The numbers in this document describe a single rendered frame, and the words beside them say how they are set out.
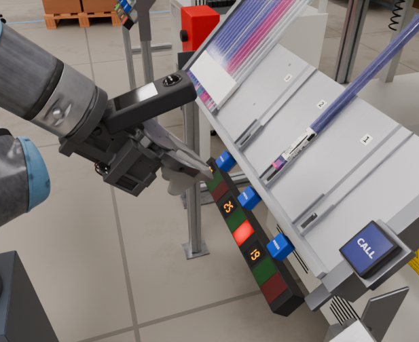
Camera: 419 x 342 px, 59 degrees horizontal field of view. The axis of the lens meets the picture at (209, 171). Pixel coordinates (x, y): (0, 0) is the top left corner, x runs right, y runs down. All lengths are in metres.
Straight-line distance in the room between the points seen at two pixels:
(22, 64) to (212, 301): 1.05
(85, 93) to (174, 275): 1.04
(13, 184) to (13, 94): 0.25
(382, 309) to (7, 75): 0.45
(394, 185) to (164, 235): 1.14
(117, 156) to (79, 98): 0.09
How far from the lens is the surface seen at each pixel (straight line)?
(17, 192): 0.64
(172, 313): 1.29
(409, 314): 0.92
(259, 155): 0.64
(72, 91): 0.42
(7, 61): 0.40
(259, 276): 0.56
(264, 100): 0.70
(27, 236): 1.66
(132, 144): 0.45
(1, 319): 0.72
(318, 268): 0.48
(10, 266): 0.78
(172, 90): 0.43
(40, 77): 0.41
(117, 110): 0.44
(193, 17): 1.29
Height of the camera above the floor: 1.09
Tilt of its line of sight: 37 degrees down
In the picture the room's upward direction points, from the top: straight up
